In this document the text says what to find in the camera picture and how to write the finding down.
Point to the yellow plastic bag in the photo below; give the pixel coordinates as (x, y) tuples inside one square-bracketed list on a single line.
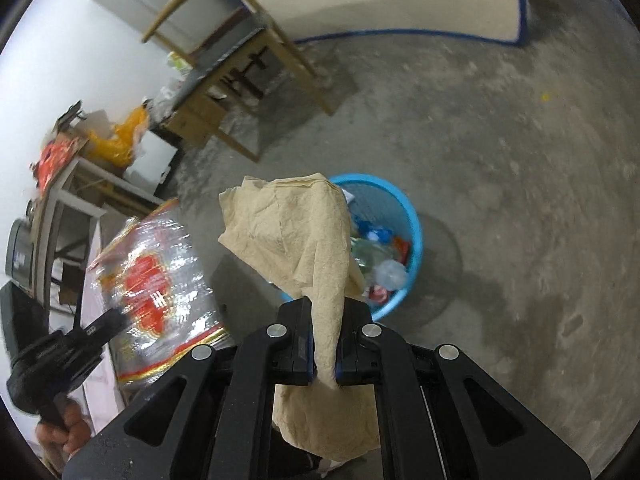
[(120, 140)]

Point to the person's left hand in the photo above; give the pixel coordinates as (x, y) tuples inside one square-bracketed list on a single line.
[(75, 430)]

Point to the wooden chair black seat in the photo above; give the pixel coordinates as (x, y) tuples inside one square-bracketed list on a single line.
[(220, 67)]

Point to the clear plastic packaging red print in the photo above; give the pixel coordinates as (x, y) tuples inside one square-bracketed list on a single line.
[(150, 280)]

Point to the white cabinet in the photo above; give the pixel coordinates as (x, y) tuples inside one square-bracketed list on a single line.
[(150, 160)]

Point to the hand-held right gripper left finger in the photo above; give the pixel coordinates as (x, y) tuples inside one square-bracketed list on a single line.
[(295, 340)]

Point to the pile of clear plastic bags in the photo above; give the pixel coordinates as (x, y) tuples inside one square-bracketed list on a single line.
[(165, 97)]

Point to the blue plastic wastebasket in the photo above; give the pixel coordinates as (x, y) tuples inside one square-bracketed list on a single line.
[(385, 200)]

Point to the dark wooden stool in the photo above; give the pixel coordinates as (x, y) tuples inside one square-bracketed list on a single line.
[(245, 77)]

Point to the beige paper tissue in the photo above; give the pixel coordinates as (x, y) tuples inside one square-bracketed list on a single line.
[(300, 240)]

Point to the white shoe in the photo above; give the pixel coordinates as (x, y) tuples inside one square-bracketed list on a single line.
[(332, 467)]

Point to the green white paper bag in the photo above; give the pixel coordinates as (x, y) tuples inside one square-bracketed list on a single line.
[(179, 60)]

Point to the clear crumpled plastic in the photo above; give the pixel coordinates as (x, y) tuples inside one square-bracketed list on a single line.
[(387, 270)]

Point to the white frame side table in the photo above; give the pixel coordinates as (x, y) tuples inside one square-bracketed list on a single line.
[(87, 165)]

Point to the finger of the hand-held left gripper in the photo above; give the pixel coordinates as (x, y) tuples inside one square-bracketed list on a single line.
[(102, 325)]

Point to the orange plastic bag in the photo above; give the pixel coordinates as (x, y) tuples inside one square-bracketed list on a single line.
[(52, 160)]

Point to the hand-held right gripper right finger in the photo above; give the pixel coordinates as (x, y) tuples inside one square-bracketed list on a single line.
[(357, 345)]

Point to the grey rice cooker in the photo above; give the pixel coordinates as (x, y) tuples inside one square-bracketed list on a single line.
[(20, 250)]

